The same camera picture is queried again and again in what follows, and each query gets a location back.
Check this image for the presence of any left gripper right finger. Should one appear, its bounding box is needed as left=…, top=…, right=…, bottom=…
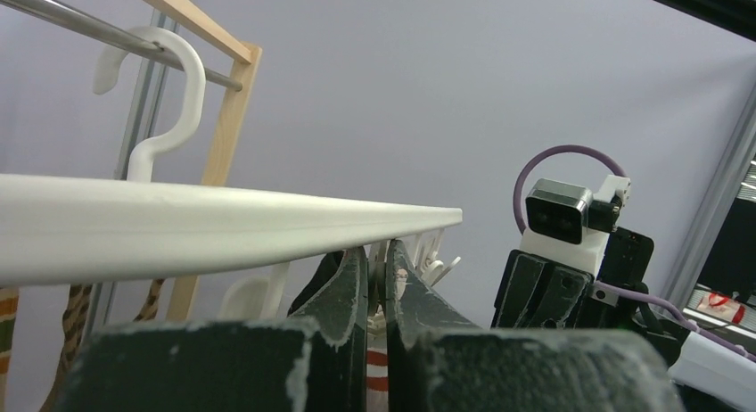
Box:
left=384, top=240, right=684, bottom=411

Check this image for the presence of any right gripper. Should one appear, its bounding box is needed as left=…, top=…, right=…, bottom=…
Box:
left=491, top=227, right=654, bottom=330

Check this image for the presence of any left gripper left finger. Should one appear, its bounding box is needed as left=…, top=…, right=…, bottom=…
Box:
left=54, top=247, right=367, bottom=411

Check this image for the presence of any red white striped sock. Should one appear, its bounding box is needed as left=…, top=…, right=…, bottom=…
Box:
left=366, top=309, right=389, bottom=412

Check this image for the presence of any brown striped sock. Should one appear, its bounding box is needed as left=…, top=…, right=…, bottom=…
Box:
left=39, top=284, right=93, bottom=412
left=134, top=278, right=165, bottom=321

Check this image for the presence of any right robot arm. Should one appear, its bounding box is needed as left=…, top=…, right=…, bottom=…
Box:
left=491, top=227, right=755, bottom=411

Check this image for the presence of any wooden hanger stand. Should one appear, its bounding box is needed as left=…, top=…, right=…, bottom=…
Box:
left=142, top=0, right=262, bottom=321

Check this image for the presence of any green striped tan sock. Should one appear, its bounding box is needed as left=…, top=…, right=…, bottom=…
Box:
left=1, top=287, right=20, bottom=411

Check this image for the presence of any steel hanging rod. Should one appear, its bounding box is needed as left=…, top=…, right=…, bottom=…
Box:
left=0, top=0, right=244, bottom=93

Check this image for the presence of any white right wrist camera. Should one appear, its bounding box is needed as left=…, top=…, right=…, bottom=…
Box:
left=519, top=175, right=631, bottom=277

